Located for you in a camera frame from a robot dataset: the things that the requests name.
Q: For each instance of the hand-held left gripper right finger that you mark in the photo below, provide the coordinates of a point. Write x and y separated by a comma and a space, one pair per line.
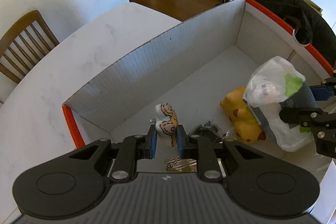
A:
180, 144

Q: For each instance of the brown wooden chair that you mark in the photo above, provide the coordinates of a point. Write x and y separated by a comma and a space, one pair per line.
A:
23, 43

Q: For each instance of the white plastic bag green print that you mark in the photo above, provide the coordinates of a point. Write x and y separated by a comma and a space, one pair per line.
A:
273, 77

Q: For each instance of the black jacket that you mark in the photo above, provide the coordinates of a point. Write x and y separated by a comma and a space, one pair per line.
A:
288, 8

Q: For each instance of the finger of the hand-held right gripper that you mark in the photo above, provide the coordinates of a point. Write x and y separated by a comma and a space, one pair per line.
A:
324, 92
312, 116

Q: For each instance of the clear bag of black parts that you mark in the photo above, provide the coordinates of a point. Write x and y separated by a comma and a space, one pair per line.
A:
207, 130

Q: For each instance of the white tiger-striped toy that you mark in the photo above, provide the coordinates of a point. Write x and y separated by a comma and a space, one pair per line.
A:
166, 119

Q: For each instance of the red cardboard box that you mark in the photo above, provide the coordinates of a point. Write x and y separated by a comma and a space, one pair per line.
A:
157, 61

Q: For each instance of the yellow spotted soft toy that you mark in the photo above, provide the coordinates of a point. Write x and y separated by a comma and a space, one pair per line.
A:
241, 121

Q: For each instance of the grey foil snack packet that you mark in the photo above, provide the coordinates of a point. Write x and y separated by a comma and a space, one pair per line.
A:
179, 165

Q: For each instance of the white marble desktop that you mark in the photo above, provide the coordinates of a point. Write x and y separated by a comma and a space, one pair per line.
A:
52, 82

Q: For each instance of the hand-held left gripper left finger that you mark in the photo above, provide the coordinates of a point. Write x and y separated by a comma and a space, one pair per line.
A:
154, 144

